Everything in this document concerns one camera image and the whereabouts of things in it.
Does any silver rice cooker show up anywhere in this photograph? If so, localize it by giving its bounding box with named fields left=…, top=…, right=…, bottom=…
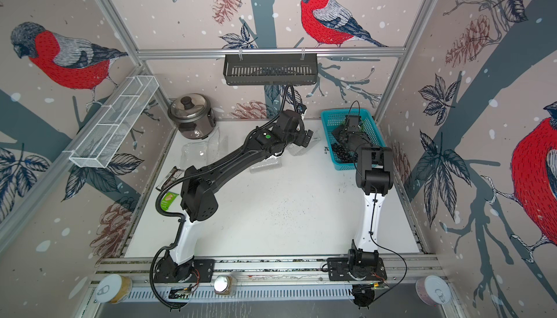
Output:
left=168, top=93, right=216, bottom=140

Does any small round silver light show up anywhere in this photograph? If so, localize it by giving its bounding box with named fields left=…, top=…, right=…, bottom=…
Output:
left=213, top=275, right=235, bottom=296

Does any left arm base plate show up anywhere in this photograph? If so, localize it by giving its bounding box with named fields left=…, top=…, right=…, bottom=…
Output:
left=153, top=257, right=216, bottom=284

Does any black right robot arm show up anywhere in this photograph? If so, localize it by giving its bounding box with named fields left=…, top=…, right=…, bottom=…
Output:
left=333, top=115, right=394, bottom=280

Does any white tape roll left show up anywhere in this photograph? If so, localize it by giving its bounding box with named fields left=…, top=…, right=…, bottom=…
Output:
left=95, top=274, right=133, bottom=304

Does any teal plastic basket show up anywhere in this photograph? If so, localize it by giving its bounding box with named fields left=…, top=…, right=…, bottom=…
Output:
left=321, top=107, right=387, bottom=171

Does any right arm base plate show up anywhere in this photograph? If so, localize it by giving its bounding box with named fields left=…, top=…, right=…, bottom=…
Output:
left=325, top=254, right=387, bottom=282

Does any black hanging wire basket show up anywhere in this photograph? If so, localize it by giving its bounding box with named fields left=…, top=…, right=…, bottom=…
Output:
left=223, top=54, right=319, bottom=86

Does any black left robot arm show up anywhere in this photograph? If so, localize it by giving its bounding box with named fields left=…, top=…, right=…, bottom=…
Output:
left=149, top=86, right=313, bottom=281

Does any white tape roll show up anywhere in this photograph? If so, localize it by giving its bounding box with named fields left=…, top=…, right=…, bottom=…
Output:
left=416, top=275, right=452, bottom=306
left=95, top=274, right=133, bottom=304

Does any white wire mesh shelf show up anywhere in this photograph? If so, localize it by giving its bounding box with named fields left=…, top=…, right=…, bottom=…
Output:
left=69, top=75, right=159, bottom=168

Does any white tape roll right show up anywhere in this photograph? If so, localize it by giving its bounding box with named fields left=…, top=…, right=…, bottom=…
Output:
left=416, top=275, right=452, bottom=306

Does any black grape bunch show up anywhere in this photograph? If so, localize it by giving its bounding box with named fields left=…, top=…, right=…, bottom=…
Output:
left=331, top=143, right=358, bottom=164

